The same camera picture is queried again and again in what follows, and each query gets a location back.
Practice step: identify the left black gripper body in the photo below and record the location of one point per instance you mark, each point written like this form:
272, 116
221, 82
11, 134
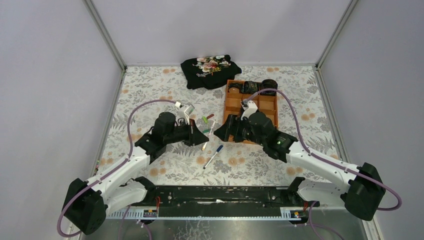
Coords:
192, 132

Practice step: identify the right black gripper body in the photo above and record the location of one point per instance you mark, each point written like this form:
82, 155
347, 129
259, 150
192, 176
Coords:
236, 129

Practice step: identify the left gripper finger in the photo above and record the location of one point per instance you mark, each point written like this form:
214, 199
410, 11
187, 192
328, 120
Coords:
195, 133
198, 141

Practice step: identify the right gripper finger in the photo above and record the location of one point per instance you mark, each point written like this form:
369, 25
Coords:
239, 132
229, 128

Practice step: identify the white pen blue cap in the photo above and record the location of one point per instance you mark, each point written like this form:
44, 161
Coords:
213, 156

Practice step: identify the white pen magenta cap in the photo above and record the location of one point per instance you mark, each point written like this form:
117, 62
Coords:
208, 135

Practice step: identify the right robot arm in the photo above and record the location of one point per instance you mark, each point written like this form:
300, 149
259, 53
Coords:
355, 186

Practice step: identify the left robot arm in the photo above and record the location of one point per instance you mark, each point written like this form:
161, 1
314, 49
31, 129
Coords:
88, 202

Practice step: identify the orange wooden compartment tray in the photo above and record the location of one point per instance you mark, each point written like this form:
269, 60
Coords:
266, 104

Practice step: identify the small item in tray corner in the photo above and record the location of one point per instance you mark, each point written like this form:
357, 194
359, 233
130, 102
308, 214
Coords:
235, 88

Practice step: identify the rolled black belt top middle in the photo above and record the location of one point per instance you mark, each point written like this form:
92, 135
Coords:
250, 87

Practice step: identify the rolled black belt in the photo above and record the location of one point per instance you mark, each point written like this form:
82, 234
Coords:
250, 87
268, 84

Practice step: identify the rolled black belt top right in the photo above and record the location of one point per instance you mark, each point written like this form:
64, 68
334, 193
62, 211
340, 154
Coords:
268, 84

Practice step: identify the black floral folded shirt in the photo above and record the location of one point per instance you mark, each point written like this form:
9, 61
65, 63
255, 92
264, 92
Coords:
209, 72

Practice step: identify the floral patterned table mat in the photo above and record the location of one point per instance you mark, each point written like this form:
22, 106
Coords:
149, 90

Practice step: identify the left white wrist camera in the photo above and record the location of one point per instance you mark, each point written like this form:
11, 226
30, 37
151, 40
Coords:
183, 112

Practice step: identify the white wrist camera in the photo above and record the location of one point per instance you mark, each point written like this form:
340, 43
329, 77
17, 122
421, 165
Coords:
249, 108
183, 112

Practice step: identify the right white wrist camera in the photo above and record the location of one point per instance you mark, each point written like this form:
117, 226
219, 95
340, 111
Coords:
249, 108

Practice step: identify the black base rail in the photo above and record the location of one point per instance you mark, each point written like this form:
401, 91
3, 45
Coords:
172, 201

